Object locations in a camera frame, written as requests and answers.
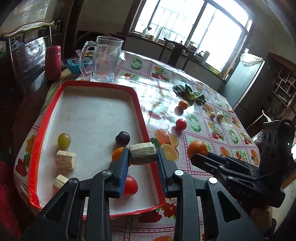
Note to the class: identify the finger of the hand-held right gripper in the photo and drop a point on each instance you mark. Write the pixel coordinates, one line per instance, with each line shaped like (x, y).
(208, 165)
(222, 158)

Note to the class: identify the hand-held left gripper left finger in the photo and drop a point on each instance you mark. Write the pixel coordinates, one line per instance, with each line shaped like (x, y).
(124, 171)

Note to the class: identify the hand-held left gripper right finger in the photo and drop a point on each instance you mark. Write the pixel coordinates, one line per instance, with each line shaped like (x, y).
(161, 171)

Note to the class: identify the red tomato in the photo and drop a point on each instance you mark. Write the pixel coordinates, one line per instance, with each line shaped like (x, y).
(181, 124)
(131, 186)

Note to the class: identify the orange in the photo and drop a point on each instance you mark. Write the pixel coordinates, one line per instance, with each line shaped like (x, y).
(196, 148)
(116, 154)
(183, 104)

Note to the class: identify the dark purple plum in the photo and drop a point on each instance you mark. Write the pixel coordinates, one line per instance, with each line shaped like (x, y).
(123, 138)

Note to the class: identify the red rectangular tray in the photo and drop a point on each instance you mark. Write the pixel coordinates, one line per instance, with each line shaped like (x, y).
(92, 111)

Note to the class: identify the green grape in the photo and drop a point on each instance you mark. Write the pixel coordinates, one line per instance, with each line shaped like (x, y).
(64, 140)

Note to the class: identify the person's right hand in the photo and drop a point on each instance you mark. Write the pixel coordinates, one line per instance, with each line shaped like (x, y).
(260, 216)

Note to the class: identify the small pale mushroom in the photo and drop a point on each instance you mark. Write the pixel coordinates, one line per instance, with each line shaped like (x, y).
(212, 114)

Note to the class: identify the fruit print tablecloth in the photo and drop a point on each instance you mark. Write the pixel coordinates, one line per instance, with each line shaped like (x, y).
(161, 97)

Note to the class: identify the grey refrigerator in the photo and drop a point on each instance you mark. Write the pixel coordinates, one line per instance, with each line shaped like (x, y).
(245, 88)

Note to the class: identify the green leafy vegetable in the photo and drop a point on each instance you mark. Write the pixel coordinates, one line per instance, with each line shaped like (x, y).
(185, 90)

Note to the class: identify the white jug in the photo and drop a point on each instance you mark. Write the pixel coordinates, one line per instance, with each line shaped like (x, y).
(204, 57)

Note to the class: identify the white plastic bag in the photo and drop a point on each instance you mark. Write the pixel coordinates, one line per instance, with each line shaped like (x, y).
(251, 59)

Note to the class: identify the clear glass mug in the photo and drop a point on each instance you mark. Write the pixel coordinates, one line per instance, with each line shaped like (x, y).
(104, 58)

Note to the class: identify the blue box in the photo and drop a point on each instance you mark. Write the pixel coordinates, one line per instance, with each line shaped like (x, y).
(76, 65)

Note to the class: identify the dark wooden chair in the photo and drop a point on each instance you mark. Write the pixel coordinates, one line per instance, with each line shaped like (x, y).
(177, 49)

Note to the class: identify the spray bottle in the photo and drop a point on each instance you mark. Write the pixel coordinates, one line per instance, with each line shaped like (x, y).
(189, 44)

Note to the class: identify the yellow black packet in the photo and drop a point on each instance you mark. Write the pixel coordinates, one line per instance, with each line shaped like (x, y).
(88, 54)

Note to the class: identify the red thermos bottle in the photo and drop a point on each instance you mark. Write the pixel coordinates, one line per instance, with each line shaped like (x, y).
(53, 62)

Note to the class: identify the barred window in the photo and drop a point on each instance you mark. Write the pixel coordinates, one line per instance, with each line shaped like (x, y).
(208, 27)

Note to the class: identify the wooden wall shelf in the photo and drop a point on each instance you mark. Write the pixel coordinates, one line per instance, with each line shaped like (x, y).
(282, 78)

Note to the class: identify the chair with curved wooden rail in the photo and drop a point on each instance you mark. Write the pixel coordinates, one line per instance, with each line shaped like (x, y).
(25, 26)

